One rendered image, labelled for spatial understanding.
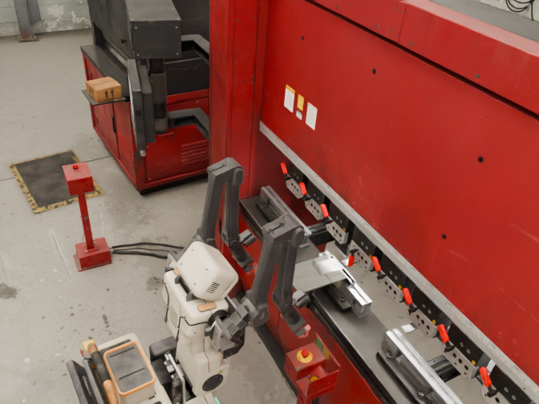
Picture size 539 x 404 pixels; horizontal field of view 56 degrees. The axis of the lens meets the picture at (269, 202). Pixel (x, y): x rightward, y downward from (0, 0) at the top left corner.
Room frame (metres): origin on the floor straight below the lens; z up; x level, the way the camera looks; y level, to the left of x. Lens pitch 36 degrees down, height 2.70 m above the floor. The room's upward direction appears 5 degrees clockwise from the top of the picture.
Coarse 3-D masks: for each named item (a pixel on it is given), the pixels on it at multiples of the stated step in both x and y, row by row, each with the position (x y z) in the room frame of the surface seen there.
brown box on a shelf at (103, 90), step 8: (96, 80) 3.63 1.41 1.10; (104, 80) 3.64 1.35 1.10; (112, 80) 3.64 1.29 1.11; (88, 88) 3.56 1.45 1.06; (96, 88) 3.48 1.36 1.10; (104, 88) 3.50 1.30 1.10; (112, 88) 3.54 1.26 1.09; (120, 88) 3.59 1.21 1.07; (88, 96) 3.56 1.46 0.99; (96, 96) 3.46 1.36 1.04; (104, 96) 3.49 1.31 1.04; (112, 96) 3.54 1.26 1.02; (120, 96) 3.58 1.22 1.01; (96, 104) 3.44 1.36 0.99
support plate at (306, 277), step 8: (296, 264) 1.87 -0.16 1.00; (304, 264) 1.87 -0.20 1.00; (296, 272) 1.81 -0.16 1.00; (304, 272) 1.81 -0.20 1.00; (312, 272) 1.82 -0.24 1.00; (336, 272) 1.83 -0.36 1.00; (296, 280) 1.75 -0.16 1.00; (304, 280) 1.76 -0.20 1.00; (312, 280) 1.76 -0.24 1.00; (320, 280) 1.77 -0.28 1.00; (328, 280) 1.77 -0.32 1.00; (336, 280) 1.78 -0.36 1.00; (296, 288) 1.70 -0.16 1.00; (304, 288) 1.70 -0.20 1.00; (312, 288) 1.71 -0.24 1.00
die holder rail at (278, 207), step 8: (264, 192) 2.52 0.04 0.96; (272, 192) 2.51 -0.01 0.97; (264, 200) 2.52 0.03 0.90; (272, 200) 2.43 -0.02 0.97; (280, 200) 2.44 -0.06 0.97; (272, 208) 2.43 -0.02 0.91; (280, 208) 2.36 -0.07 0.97; (288, 208) 2.37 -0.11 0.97; (296, 216) 2.30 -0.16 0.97; (304, 224) 2.23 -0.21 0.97; (304, 240) 2.16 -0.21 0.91
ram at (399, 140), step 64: (320, 64) 2.16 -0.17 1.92; (384, 64) 1.81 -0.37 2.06; (320, 128) 2.10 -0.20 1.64; (384, 128) 1.75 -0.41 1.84; (448, 128) 1.50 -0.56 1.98; (512, 128) 1.32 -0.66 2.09; (384, 192) 1.68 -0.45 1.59; (448, 192) 1.43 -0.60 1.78; (512, 192) 1.25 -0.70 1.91; (448, 256) 1.36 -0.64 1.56; (512, 256) 1.18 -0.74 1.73; (512, 320) 1.11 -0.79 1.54
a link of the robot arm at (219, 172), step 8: (224, 160) 1.76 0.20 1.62; (232, 160) 1.76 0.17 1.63; (208, 168) 1.72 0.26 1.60; (216, 168) 1.72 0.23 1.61; (224, 168) 1.71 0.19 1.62; (232, 168) 1.71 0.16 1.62; (208, 176) 1.71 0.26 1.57; (216, 176) 1.67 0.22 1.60; (224, 176) 1.69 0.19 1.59; (232, 176) 1.71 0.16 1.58; (208, 184) 1.71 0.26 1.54; (216, 184) 1.68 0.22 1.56; (208, 192) 1.69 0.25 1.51; (216, 192) 1.68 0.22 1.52; (208, 200) 1.68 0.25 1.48; (216, 200) 1.68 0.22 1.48; (208, 208) 1.67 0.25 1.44; (216, 208) 1.68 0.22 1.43; (208, 216) 1.67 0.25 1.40; (216, 216) 1.69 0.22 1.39; (208, 224) 1.66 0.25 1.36; (200, 232) 1.68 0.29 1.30; (208, 232) 1.66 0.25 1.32; (208, 240) 1.64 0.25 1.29; (216, 248) 1.66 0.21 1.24
